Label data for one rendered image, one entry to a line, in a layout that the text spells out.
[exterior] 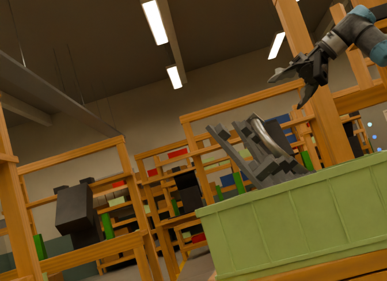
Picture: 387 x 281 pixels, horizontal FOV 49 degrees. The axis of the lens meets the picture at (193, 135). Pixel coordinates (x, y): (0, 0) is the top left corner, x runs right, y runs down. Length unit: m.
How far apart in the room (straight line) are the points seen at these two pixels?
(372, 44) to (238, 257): 0.74
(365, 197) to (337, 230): 0.08
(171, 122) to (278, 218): 11.08
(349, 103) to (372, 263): 1.52
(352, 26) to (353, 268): 0.75
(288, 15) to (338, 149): 0.72
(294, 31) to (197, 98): 9.83
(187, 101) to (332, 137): 9.98
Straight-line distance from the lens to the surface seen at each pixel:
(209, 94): 12.03
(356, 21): 1.38
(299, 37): 2.29
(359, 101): 2.36
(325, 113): 2.20
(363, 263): 0.89
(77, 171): 12.32
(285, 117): 8.90
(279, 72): 1.36
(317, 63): 1.34
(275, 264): 0.91
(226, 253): 0.94
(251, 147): 1.18
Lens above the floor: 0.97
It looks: 9 degrees up
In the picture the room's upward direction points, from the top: 17 degrees counter-clockwise
